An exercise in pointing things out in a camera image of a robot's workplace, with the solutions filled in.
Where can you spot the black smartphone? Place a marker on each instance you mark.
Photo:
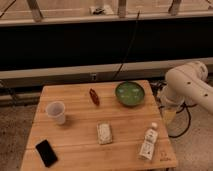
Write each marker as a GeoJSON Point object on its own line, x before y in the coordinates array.
{"type": "Point", "coordinates": [46, 153]}

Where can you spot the green ceramic bowl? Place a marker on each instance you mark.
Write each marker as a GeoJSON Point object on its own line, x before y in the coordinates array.
{"type": "Point", "coordinates": [130, 93]}

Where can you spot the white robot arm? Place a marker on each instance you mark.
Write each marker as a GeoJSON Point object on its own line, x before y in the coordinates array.
{"type": "Point", "coordinates": [187, 81]}

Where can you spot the small white plastic bottle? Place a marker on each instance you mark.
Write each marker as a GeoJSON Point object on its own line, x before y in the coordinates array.
{"type": "Point", "coordinates": [148, 145]}

